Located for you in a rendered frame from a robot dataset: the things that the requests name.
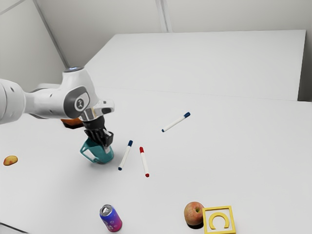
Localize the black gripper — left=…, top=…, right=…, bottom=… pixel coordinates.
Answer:
left=82, top=116, right=115, bottom=155

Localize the teal faceted mug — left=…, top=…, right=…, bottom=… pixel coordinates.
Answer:
left=80, top=137, right=115, bottom=165

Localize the white pen with blue caps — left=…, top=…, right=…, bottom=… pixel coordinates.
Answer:
left=118, top=140, right=134, bottom=171
left=161, top=112, right=191, bottom=133

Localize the white pen with red caps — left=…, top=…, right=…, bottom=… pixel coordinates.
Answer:
left=139, top=146, right=150, bottom=178

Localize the orange round fruit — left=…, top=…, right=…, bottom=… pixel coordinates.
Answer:
left=60, top=117, right=84, bottom=130

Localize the purple and blue can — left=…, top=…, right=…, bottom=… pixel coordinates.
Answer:
left=99, top=204, right=123, bottom=233

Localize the small yellow-red potato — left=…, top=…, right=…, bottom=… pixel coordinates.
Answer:
left=3, top=155, right=19, bottom=167

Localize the red-yellow apple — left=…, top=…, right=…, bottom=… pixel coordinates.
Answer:
left=183, top=201, right=205, bottom=226

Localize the yellow letter block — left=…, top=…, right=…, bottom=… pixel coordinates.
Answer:
left=202, top=205, right=237, bottom=234

